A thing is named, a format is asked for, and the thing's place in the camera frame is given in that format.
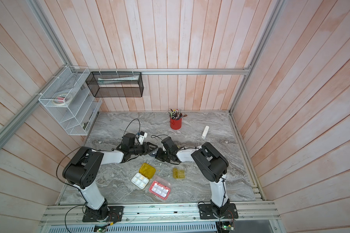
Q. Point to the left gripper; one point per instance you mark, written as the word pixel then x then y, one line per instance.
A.
pixel 146 151

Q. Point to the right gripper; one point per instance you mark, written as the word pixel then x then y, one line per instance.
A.
pixel 159 157

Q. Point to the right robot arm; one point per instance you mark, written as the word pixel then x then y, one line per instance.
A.
pixel 212 164

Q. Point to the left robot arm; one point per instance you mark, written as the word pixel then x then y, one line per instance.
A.
pixel 82 170

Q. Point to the small yellow pillbox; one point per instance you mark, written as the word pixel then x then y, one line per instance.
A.
pixel 178 174

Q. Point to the red pillbox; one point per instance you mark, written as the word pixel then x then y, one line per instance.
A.
pixel 159 190

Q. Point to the yellow lid white pillbox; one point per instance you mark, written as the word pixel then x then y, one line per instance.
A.
pixel 142 178

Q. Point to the red pen cup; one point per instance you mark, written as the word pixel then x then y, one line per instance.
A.
pixel 176 124

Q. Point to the white rectangular device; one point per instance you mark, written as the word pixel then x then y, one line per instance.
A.
pixel 205 132

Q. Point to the black mesh basket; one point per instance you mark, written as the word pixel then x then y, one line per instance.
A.
pixel 115 84

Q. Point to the tape roll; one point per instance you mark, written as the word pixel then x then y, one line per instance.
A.
pixel 62 99

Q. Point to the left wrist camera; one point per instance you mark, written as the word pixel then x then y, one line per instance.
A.
pixel 141 136

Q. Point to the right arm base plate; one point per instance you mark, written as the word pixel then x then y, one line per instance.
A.
pixel 211 211

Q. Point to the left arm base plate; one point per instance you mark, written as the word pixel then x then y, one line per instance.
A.
pixel 104 214

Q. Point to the white wire shelf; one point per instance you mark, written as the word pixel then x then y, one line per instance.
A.
pixel 78 116

